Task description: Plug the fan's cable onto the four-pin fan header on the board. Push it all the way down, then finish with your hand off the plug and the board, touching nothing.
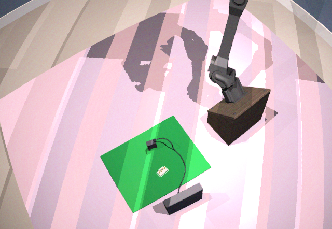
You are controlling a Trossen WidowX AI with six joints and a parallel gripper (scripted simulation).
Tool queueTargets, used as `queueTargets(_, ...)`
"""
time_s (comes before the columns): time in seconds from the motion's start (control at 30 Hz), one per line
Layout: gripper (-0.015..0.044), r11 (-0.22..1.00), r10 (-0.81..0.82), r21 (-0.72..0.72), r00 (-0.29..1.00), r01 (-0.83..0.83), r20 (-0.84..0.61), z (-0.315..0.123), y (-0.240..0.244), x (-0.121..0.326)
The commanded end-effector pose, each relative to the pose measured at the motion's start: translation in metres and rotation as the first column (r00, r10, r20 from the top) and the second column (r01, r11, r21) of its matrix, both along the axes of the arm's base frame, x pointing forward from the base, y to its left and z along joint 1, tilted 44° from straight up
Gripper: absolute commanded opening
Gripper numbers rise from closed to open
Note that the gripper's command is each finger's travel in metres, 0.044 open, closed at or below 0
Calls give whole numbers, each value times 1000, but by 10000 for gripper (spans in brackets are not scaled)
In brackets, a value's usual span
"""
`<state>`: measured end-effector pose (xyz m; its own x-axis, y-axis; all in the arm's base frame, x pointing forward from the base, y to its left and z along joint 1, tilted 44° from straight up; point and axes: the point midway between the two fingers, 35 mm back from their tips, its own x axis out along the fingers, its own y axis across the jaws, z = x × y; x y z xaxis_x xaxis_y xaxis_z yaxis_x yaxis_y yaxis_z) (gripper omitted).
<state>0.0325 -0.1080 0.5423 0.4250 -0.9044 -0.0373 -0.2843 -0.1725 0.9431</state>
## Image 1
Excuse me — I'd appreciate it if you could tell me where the black fan cable plug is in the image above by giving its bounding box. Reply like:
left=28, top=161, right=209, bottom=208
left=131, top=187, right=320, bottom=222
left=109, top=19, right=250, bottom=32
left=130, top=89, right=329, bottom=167
left=146, top=138, right=185, bottom=193

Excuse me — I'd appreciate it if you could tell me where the green circuit board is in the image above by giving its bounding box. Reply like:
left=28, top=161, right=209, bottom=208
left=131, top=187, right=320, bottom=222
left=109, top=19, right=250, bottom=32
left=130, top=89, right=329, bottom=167
left=100, top=116, right=211, bottom=213

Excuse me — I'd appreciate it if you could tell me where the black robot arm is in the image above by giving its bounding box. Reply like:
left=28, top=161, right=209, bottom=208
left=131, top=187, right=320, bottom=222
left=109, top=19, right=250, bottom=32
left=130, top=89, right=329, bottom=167
left=207, top=0, right=248, bottom=103

